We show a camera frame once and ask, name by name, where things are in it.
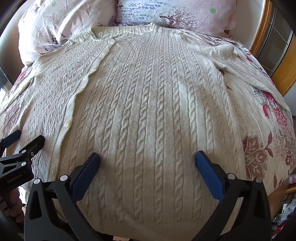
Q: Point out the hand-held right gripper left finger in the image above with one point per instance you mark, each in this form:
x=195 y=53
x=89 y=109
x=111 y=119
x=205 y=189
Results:
x=86 y=176

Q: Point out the floral bed sheet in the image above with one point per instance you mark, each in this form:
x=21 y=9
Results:
x=254 y=120

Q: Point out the pink sprig-print pillow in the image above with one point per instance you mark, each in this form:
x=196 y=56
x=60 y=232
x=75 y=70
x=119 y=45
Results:
x=57 y=23

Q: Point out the wooden bed frame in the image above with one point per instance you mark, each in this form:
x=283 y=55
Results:
x=278 y=199

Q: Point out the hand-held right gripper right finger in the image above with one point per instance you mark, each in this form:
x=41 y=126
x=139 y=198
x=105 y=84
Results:
x=209 y=176

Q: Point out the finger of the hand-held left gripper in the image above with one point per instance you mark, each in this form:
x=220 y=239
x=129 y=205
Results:
x=12 y=137
x=34 y=144

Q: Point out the person's left hand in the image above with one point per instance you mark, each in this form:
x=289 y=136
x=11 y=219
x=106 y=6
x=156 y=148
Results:
x=17 y=204

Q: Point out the wooden bed frame edge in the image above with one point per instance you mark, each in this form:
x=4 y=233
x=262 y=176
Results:
x=262 y=25

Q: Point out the blue lavender-print pillow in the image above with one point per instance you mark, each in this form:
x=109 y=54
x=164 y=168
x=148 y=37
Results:
x=196 y=14

